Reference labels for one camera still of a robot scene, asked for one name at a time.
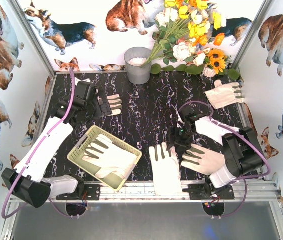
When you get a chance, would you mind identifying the grey bucket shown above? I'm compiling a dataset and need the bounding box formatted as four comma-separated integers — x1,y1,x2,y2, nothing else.
124,47,152,85

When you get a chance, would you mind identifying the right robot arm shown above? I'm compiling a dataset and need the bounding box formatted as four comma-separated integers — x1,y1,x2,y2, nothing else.
167,112,266,189

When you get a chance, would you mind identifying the yellow-green storage basket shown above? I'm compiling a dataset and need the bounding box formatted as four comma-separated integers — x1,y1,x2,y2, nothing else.
67,125,142,192

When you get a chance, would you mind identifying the white ribbed flower pot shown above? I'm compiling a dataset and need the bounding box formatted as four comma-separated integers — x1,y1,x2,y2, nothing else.
202,66,217,78

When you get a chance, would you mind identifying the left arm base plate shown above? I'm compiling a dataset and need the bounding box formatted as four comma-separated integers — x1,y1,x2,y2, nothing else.
56,183,101,201

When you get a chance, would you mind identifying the artificial flower bouquet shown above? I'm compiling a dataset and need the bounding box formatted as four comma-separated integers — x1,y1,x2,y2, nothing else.
142,0,251,80

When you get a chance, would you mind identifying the far left work glove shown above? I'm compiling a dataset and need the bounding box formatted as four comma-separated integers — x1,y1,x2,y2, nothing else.
107,94,123,117

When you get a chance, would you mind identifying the far right work glove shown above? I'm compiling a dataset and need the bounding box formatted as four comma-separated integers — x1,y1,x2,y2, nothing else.
205,80,245,110

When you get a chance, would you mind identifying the white green work glove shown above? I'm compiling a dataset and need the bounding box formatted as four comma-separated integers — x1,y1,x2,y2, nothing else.
82,134,137,179

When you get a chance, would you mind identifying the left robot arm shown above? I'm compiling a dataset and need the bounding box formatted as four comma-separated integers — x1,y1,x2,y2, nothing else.
1,81,112,208

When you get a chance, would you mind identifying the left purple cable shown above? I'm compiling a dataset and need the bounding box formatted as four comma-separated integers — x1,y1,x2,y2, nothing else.
1,67,88,220

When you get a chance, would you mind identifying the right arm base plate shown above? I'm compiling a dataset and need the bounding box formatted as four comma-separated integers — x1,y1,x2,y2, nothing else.
182,176,235,200

